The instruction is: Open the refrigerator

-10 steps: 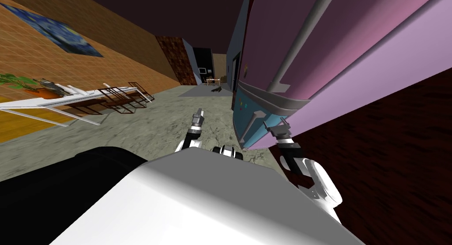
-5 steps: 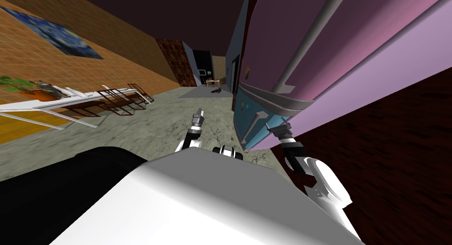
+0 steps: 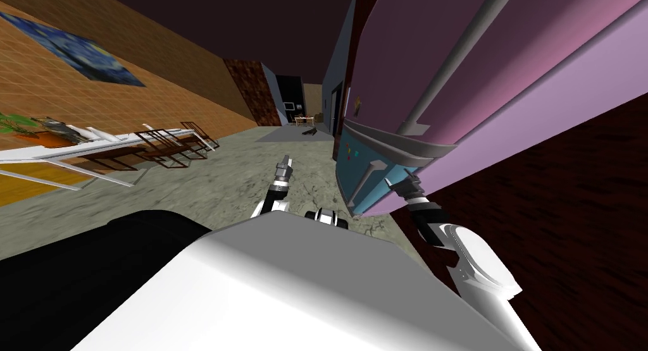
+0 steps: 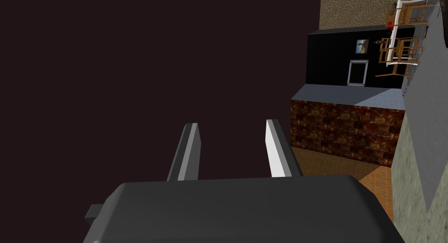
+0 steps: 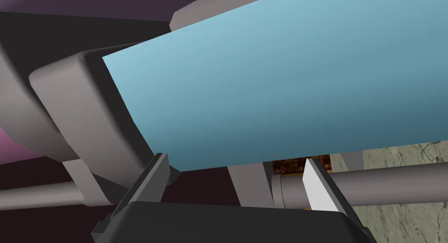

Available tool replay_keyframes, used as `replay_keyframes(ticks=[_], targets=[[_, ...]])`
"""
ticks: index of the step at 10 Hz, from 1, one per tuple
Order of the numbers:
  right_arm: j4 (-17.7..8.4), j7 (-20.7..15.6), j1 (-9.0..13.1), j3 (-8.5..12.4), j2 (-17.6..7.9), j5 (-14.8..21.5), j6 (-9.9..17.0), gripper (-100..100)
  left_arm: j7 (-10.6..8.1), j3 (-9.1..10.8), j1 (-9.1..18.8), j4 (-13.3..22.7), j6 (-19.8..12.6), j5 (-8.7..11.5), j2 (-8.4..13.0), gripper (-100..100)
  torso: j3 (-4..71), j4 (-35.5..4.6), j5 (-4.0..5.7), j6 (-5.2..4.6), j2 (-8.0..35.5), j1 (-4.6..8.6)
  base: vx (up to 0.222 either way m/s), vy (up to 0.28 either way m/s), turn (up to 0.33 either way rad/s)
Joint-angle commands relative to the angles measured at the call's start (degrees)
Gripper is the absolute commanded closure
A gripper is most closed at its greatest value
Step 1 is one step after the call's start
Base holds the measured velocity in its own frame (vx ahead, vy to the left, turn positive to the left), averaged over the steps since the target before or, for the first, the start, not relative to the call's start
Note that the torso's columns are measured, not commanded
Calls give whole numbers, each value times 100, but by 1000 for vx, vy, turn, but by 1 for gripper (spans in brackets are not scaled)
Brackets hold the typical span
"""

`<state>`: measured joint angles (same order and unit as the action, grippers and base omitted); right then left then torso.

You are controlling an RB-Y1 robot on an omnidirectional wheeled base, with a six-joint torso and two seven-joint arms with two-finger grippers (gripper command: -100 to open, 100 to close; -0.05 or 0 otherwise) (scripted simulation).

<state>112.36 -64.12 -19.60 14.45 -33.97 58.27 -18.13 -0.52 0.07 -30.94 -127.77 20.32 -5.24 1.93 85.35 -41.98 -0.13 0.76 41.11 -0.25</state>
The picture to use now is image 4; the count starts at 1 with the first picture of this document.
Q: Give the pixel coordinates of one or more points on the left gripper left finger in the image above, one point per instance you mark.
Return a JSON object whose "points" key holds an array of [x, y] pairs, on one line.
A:
{"points": [[189, 155]]}

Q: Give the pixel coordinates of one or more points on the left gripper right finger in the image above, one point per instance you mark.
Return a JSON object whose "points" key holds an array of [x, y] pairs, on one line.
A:
{"points": [[279, 153]]}

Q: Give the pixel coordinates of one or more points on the dark door leaf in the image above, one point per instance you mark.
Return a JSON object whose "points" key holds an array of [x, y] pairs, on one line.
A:
{"points": [[133, 82]]}

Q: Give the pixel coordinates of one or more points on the white framed dark window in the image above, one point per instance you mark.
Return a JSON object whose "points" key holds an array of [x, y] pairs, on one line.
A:
{"points": [[357, 72]]}

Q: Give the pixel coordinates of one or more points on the wooden chair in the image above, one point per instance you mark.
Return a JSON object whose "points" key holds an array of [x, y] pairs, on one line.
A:
{"points": [[399, 55], [407, 14]]}

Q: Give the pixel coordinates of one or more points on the white table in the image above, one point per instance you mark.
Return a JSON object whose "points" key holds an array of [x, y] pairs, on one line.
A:
{"points": [[401, 29]]}

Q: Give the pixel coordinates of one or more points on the small framed wall picture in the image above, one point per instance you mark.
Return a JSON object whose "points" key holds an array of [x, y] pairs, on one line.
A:
{"points": [[362, 46]]}

